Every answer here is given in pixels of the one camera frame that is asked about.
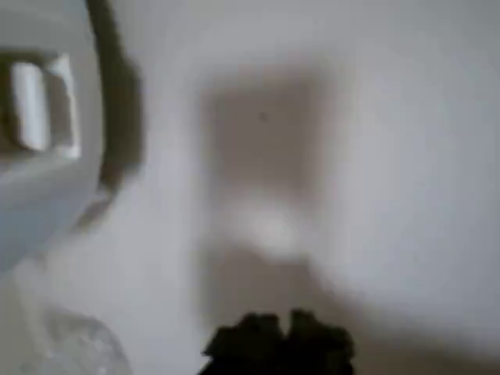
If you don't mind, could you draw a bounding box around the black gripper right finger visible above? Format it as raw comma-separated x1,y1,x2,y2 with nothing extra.
287,308,357,375

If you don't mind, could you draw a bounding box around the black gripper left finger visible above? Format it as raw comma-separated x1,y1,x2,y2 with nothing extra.
202,312,291,375

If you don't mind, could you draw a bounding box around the clear plastic water bottle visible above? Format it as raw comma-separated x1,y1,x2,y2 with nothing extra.
15,304,132,375

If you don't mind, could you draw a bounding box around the white plastic container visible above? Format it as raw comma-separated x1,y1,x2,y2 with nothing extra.
0,0,114,270

